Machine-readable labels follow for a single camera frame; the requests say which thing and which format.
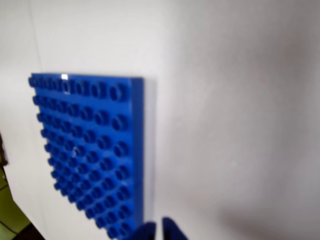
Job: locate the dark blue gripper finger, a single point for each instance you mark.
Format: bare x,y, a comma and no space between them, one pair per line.
175,231
147,231

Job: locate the blue 8x8 studded baseplate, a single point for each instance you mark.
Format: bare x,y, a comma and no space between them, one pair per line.
100,155

